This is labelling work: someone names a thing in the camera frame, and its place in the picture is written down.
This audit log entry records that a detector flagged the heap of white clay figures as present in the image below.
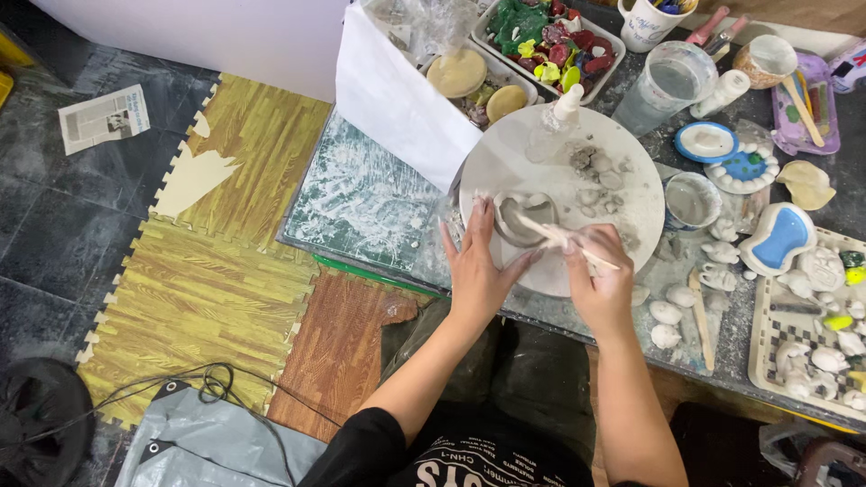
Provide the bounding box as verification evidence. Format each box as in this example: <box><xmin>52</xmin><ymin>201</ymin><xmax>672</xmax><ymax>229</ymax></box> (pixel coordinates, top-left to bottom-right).
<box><xmin>771</xmin><ymin>245</ymin><xmax>866</xmax><ymax>412</ymax></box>

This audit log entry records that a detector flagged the blue flower shaped dish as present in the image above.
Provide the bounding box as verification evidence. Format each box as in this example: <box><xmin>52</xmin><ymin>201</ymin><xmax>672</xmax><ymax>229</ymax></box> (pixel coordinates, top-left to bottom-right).
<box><xmin>703</xmin><ymin>141</ymin><xmax>782</xmax><ymax>196</ymax></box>

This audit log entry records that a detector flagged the person's left hand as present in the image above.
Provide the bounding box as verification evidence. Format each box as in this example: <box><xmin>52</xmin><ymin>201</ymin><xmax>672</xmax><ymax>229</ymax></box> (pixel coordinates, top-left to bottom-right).
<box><xmin>440</xmin><ymin>195</ymin><xmax>547</xmax><ymax>327</ymax></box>

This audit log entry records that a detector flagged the grey wet clay dish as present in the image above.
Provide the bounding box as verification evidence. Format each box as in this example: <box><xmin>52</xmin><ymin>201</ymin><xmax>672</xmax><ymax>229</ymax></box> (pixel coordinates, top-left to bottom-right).
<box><xmin>492</xmin><ymin>191</ymin><xmax>562</xmax><ymax>250</ymax></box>

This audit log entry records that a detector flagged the brown wood pattern foam mat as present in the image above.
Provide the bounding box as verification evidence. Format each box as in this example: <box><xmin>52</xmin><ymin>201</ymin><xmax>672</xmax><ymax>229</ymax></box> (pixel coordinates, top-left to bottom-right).
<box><xmin>267</xmin><ymin>265</ymin><xmax>434</xmax><ymax>444</ymax></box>

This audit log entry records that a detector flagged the small tan clay disc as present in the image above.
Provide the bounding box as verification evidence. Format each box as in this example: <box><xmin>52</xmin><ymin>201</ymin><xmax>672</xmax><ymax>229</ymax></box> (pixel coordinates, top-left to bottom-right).
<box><xmin>486</xmin><ymin>84</ymin><xmax>529</xmax><ymax>124</ymax></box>

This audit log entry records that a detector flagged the purple plastic tray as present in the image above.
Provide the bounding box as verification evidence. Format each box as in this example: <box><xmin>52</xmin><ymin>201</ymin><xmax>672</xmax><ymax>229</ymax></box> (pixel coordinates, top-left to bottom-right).
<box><xmin>770</xmin><ymin>52</ymin><xmax>842</xmax><ymax>157</ymax></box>

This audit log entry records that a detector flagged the chequered tray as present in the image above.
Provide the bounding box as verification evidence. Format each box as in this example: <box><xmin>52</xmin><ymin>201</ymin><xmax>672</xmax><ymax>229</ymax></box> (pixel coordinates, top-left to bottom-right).
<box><xmin>747</xmin><ymin>226</ymin><xmax>866</xmax><ymax>424</ymax></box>

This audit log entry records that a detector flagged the clear plastic bag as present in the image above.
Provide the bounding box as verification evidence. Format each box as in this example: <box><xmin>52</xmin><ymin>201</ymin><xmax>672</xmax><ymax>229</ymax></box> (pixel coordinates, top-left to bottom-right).
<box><xmin>360</xmin><ymin>0</ymin><xmax>483</xmax><ymax>63</ymax></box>

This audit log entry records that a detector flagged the white tray with glazed pieces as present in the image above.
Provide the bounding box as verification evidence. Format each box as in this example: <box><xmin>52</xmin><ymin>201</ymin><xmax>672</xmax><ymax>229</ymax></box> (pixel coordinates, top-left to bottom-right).
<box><xmin>471</xmin><ymin>0</ymin><xmax>627</xmax><ymax>107</ymax></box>

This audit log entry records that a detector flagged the white clay figurine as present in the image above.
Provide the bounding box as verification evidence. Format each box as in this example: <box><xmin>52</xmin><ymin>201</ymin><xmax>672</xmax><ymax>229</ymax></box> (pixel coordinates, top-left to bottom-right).
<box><xmin>700</xmin><ymin>241</ymin><xmax>742</xmax><ymax>265</ymax></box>
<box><xmin>698</xmin><ymin>262</ymin><xmax>739</xmax><ymax>294</ymax></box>
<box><xmin>708</xmin><ymin>217</ymin><xmax>740</xmax><ymax>244</ymax></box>

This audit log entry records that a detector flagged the brown bowl white inside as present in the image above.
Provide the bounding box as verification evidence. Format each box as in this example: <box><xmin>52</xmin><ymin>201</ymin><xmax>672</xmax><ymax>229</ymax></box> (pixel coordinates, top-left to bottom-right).
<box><xmin>732</xmin><ymin>34</ymin><xmax>800</xmax><ymax>91</ymax></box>

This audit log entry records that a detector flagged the heap of grey clay lumps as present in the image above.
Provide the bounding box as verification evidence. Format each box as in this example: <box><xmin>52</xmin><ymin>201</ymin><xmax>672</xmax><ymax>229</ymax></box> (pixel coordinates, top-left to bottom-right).
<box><xmin>567</xmin><ymin>141</ymin><xmax>640</xmax><ymax>219</ymax></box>

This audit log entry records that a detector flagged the green cutting mat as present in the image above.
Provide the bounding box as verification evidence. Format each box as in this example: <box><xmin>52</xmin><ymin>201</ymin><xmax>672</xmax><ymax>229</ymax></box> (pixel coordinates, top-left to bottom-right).
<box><xmin>282</xmin><ymin>111</ymin><xmax>452</xmax><ymax>275</ymax></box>

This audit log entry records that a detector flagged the yellow wood pattern foam mat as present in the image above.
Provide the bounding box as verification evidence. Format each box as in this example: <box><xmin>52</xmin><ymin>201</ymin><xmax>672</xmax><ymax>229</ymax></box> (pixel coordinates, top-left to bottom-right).
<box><xmin>74</xmin><ymin>72</ymin><xmax>334</xmax><ymax>432</ymax></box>

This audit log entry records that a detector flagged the heap of coloured glazed pieces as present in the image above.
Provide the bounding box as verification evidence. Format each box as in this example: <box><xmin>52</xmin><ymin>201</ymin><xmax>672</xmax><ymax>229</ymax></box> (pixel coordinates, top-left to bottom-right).
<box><xmin>486</xmin><ymin>0</ymin><xmax>615</xmax><ymax>96</ymax></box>

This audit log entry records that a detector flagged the folded newspaper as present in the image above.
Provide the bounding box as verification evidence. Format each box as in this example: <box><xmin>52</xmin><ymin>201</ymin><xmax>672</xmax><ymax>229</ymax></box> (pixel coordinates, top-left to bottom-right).
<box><xmin>57</xmin><ymin>83</ymin><xmax>152</xmax><ymax>157</ymax></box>

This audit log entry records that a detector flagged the clear spray bottle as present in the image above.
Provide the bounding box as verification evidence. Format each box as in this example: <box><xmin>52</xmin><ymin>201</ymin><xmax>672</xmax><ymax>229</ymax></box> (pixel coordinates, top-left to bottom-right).
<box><xmin>525</xmin><ymin>84</ymin><xmax>585</xmax><ymax>164</ymax></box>

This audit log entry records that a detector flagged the blue heart shaped dish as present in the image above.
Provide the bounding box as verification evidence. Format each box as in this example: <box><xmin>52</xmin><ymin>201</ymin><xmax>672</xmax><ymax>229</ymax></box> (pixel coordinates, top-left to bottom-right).
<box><xmin>738</xmin><ymin>202</ymin><xmax>819</xmax><ymax>277</ymax></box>

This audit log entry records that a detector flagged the pink handled tool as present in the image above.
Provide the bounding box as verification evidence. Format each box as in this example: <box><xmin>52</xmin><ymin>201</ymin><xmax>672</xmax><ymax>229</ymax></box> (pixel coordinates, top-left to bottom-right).
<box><xmin>702</xmin><ymin>14</ymin><xmax>751</xmax><ymax>56</ymax></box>
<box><xmin>685</xmin><ymin>6</ymin><xmax>732</xmax><ymax>47</ymax></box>

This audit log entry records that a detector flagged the small white bottle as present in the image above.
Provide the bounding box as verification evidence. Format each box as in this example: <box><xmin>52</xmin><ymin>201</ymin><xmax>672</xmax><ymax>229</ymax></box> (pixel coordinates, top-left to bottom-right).
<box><xmin>689</xmin><ymin>69</ymin><xmax>752</xmax><ymax>121</ymax></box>

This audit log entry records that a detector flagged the black bag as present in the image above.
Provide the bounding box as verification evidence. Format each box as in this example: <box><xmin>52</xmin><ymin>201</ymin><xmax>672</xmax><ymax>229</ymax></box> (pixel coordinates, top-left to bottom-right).
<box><xmin>0</xmin><ymin>357</ymin><xmax>96</xmax><ymax>487</ymax></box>

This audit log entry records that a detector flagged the wooden clay knife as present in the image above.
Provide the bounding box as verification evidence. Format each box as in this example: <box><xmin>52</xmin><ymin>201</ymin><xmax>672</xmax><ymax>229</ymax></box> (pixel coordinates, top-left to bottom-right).
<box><xmin>687</xmin><ymin>266</ymin><xmax>716</xmax><ymax>373</ymax></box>

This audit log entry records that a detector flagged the person's right hand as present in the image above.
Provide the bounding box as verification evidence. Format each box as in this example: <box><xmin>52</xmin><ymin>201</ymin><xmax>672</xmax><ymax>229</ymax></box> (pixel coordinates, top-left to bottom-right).
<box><xmin>562</xmin><ymin>224</ymin><xmax>637</xmax><ymax>334</ymax></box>

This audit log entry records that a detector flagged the wooden modelling stick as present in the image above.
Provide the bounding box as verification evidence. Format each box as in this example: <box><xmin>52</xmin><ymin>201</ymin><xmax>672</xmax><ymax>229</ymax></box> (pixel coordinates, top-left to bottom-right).
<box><xmin>517</xmin><ymin>214</ymin><xmax>621</xmax><ymax>272</ymax></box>

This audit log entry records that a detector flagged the wooden spatula stick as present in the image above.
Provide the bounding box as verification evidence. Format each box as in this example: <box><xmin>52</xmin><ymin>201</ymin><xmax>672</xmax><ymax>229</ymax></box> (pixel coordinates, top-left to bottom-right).
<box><xmin>781</xmin><ymin>74</ymin><xmax>827</xmax><ymax>149</ymax></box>

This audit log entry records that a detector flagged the beige clay shell piece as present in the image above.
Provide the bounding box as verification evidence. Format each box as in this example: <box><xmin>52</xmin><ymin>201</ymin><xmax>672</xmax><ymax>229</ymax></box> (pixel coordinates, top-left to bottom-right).
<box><xmin>775</xmin><ymin>160</ymin><xmax>838</xmax><ymax>212</ymax></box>

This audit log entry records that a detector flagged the clear plastic water cup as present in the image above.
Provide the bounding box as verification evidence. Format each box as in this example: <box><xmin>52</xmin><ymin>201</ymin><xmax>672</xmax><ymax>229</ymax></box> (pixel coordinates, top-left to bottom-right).
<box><xmin>612</xmin><ymin>41</ymin><xmax>719</xmax><ymax>139</ymax></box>

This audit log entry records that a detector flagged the person's dark apron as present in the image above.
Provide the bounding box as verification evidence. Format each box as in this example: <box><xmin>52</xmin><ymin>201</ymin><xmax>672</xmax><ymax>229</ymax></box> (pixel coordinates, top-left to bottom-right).
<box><xmin>379</xmin><ymin>298</ymin><xmax>598</xmax><ymax>461</ymax></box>

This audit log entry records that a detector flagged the white printed mug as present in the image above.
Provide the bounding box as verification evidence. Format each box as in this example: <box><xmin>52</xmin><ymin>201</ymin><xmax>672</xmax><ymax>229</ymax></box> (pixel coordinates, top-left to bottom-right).
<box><xmin>616</xmin><ymin>0</ymin><xmax>698</xmax><ymax>54</ymax></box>

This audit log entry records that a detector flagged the white printed box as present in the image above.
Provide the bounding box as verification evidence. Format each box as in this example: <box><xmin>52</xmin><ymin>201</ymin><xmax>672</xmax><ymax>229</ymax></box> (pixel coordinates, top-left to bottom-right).
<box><xmin>826</xmin><ymin>39</ymin><xmax>866</xmax><ymax>95</ymax></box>

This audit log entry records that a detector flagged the grey tarpaulin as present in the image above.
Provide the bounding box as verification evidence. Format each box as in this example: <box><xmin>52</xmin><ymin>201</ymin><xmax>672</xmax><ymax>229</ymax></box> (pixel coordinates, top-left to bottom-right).
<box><xmin>114</xmin><ymin>381</ymin><xmax>330</xmax><ymax>487</ymax></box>

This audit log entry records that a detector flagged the white paper sheet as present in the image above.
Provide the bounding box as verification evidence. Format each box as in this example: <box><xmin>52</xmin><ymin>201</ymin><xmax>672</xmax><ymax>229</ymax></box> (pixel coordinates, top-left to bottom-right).
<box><xmin>336</xmin><ymin>5</ymin><xmax>483</xmax><ymax>194</ymax></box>

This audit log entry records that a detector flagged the person's black printed shirt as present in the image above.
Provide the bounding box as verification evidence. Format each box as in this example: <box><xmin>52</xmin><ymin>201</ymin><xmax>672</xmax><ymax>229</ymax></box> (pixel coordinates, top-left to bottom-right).
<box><xmin>298</xmin><ymin>404</ymin><xmax>596</xmax><ymax>487</ymax></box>

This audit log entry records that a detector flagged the round white banding wheel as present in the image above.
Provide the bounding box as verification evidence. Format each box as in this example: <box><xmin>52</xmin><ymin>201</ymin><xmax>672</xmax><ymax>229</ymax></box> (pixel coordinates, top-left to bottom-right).
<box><xmin>458</xmin><ymin>104</ymin><xmax>667</xmax><ymax>299</ymax></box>

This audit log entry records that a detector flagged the large tan clay disc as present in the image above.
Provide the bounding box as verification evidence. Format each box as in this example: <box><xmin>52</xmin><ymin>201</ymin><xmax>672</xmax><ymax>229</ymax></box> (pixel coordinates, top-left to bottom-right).
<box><xmin>426</xmin><ymin>48</ymin><xmax>488</xmax><ymax>100</ymax></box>

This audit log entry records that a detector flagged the blue rimmed oval dish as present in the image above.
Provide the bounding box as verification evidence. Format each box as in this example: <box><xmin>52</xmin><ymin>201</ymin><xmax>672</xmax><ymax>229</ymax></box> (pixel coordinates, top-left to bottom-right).
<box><xmin>674</xmin><ymin>121</ymin><xmax>740</xmax><ymax>165</ymax></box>

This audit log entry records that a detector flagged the blue patterned water cup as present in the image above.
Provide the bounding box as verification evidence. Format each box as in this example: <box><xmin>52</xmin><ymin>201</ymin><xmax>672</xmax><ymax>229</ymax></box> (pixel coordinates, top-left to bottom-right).
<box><xmin>662</xmin><ymin>171</ymin><xmax>724</xmax><ymax>233</ymax></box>

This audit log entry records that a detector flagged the white tray with clay discs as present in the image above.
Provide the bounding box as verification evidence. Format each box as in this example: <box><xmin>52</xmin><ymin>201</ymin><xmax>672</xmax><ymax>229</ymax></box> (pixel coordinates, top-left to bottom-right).
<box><xmin>418</xmin><ymin>39</ymin><xmax>540</xmax><ymax>131</ymax></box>

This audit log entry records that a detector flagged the black cable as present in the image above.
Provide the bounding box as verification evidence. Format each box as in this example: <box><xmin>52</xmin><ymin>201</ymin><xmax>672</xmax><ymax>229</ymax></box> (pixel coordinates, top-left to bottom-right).
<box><xmin>0</xmin><ymin>361</ymin><xmax>342</xmax><ymax>487</ymax></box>

